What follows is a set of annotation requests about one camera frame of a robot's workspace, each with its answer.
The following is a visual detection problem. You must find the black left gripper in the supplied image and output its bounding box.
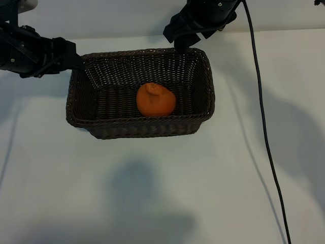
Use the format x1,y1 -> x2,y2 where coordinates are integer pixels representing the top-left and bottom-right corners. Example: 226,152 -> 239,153
0,21 -> 84,78

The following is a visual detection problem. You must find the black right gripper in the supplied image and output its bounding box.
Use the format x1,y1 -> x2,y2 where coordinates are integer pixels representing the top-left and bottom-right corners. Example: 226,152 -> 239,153
162,0 -> 241,51

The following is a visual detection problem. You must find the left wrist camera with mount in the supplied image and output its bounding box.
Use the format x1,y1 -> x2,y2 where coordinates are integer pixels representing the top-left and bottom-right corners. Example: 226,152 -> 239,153
18,0 -> 39,11

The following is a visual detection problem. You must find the orange fruit with knobbed top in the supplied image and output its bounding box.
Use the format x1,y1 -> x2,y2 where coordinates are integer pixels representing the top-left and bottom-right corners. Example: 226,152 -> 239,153
136,82 -> 177,117

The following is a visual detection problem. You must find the dark brown woven basket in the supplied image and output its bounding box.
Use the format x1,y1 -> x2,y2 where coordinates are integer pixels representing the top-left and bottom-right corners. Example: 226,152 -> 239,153
65,47 -> 216,140

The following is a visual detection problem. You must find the long black cable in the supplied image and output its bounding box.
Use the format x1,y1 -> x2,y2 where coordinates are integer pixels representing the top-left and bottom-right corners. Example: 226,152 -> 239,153
242,0 -> 292,244

